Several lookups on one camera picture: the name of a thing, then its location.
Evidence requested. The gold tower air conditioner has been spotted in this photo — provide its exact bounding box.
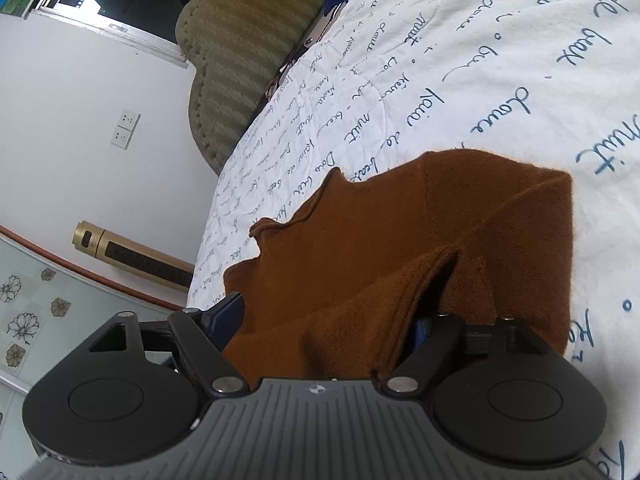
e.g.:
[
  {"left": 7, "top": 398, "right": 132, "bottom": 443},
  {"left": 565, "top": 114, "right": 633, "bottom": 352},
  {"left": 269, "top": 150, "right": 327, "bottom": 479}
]
[{"left": 71, "top": 220, "right": 197, "bottom": 291}]

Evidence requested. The olive padded headboard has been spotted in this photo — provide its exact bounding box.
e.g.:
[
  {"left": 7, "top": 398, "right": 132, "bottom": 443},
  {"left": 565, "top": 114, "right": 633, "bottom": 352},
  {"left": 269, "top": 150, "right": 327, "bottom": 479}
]
[{"left": 174, "top": 0, "right": 359, "bottom": 176}]

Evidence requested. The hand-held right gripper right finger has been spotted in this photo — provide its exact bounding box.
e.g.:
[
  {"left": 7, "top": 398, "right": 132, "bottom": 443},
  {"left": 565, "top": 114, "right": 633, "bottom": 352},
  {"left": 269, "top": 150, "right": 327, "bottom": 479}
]
[{"left": 386, "top": 312, "right": 552, "bottom": 397}]

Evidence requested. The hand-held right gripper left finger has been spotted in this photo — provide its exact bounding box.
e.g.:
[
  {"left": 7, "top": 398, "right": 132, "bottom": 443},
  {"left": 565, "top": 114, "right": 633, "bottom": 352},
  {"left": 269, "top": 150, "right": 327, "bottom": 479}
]
[{"left": 87, "top": 292, "right": 249, "bottom": 397}]

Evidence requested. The brown knit sweater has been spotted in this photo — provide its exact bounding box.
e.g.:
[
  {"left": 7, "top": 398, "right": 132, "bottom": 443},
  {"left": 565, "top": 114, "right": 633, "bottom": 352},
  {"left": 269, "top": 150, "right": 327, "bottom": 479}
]
[{"left": 220, "top": 149, "right": 577, "bottom": 387}]

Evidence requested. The white script-printed quilt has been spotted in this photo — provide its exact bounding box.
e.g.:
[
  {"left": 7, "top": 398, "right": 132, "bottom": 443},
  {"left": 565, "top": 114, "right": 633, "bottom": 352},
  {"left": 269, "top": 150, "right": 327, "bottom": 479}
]
[{"left": 187, "top": 0, "right": 640, "bottom": 480}]

